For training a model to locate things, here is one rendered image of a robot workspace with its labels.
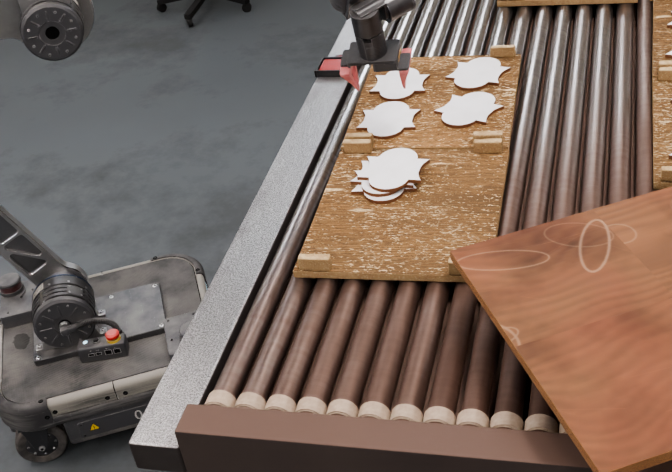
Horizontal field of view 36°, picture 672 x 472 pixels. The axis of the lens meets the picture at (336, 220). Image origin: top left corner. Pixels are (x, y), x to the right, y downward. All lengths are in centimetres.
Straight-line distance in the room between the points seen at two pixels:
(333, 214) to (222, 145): 223
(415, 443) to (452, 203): 61
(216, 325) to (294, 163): 52
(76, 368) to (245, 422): 137
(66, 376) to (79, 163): 159
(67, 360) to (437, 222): 134
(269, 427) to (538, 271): 47
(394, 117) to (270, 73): 246
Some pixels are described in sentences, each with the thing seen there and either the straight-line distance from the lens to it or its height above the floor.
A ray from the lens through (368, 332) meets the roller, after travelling 172.
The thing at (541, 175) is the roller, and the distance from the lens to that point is 205.
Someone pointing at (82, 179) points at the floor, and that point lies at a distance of 419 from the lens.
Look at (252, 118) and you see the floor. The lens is 432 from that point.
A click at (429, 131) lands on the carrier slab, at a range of 219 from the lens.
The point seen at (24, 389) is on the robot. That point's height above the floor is 24.
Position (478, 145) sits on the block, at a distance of 209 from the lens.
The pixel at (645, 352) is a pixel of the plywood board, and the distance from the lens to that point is 148.
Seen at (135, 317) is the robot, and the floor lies 26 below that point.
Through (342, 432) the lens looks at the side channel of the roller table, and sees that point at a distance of 152.
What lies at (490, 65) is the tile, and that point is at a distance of 241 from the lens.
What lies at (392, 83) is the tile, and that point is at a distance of 238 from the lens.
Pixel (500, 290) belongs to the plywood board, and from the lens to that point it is 158.
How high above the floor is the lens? 204
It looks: 35 degrees down
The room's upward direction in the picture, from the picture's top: 9 degrees counter-clockwise
